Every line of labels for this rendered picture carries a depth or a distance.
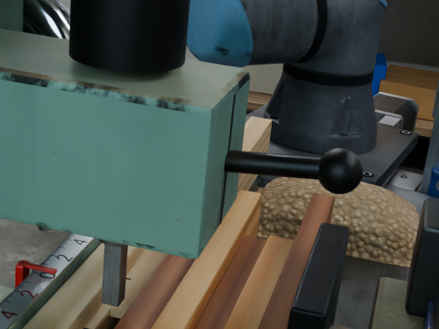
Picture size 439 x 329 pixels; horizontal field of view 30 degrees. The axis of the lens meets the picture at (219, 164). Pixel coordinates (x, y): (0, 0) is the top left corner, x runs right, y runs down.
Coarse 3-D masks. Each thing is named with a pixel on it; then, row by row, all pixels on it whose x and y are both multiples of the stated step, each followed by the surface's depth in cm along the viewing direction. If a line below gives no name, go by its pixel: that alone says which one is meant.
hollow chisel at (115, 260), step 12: (108, 252) 39; (120, 252) 39; (108, 264) 40; (120, 264) 39; (108, 276) 40; (120, 276) 40; (108, 288) 40; (120, 288) 40; (108, 300) 40; (120, 300) 40
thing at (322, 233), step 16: (320, 240) 39; (336, 240) 39; (320, 256) 38; (336, 256) 38; (304, 272) 36; (320, 272) 36; (336, 272) 36; (304, 288) 35; (320, 288) 35; (336, 288) 38; (304, 304) 33; (320, 304) 34; (336, 304) 42; (288, 320) 34; (304, 320) 33; (320, 320) 33
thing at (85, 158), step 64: (0, 64) 35; (64, 64) 36; (192, 64) 38; (0, 128) 35; (64, 128) 34; (128, 128) 33; (192, 128) 33; (0, 192) 36; (64, 192) 35; (128, 192) 34; (192, 192) 34; (192, 256) 35
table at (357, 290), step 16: (256, 192) 68; (352, 272) 57; (368, 272) 57; (384, 272) 57; (400, 272) 57; (352, 288) 54; (368, 288) 55; (352, 304) 52; (368, 304) 53; (336, 320) 51; (352, 320) 51; (368, 320) 51
